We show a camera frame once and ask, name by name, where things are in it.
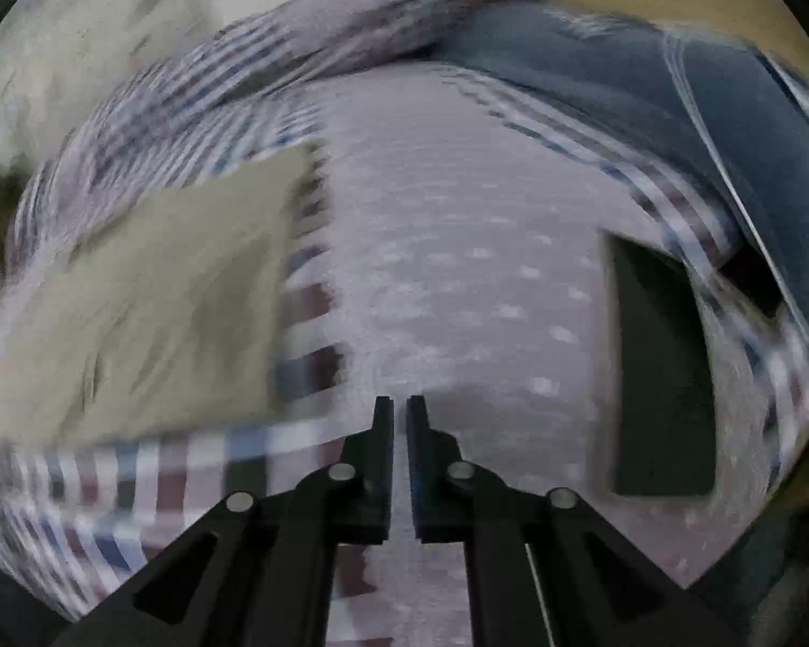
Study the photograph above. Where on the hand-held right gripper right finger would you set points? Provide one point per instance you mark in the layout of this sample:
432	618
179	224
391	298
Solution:
418	472

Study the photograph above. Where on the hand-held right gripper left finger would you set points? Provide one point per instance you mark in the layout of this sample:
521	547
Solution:
383	472

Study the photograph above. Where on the khaki garment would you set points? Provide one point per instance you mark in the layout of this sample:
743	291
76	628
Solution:
162	296

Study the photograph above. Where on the black smartphone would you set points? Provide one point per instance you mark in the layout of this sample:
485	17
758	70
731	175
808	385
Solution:
661	377

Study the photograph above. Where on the blue plush pillow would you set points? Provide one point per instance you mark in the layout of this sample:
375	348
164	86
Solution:
613	87

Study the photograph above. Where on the checkered dotted quilt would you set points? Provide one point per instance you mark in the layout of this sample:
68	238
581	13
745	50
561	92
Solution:
276	47

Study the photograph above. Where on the pineapple print curtain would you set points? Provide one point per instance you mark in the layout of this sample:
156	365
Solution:
94	34

